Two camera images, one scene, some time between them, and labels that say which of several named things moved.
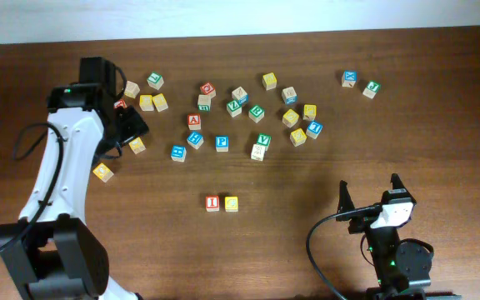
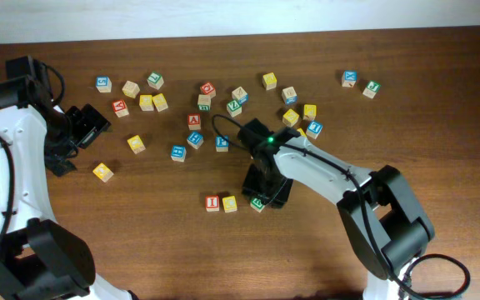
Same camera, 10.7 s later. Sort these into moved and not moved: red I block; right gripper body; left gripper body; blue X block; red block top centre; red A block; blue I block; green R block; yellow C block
Moved: left gripper body; right gripper body; green R block
Not moved: red block top centre; red A block; blue I block; blue X block; yellow C block; red I block
